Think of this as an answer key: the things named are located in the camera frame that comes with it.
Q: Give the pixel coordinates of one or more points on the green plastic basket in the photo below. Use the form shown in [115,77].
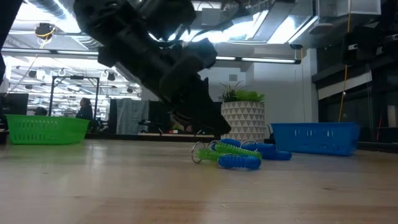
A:
[46,130]

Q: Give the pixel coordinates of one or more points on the white triangle-pattern planter pot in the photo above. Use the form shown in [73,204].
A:
[245,121]

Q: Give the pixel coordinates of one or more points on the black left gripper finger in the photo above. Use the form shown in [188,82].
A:
[186,123]
[202,105]

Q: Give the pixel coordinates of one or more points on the black metal frame stand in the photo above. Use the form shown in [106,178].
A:
[74,77]

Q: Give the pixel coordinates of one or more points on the black partition panel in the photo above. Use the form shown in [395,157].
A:
[158,118]

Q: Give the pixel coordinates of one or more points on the grey wall vent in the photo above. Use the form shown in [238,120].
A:
[233,77]

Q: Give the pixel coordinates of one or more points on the black monitor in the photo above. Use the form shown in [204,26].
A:
[14,104]

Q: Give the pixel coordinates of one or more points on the blue plastic basket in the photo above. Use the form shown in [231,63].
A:
[314,138]

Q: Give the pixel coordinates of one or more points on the background workbench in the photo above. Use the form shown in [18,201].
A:
[124,136]

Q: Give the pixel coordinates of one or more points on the seated person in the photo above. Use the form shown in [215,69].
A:
[85,112]

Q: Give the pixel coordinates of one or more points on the long ceiling light fixture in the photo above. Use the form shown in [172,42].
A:
[267,59]

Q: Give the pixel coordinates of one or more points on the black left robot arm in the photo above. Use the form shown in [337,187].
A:
[124,18]

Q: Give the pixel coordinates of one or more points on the grey hanging cloth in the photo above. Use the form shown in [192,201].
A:
[132,116]

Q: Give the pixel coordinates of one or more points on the green potted plant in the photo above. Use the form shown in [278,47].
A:
[245,96]

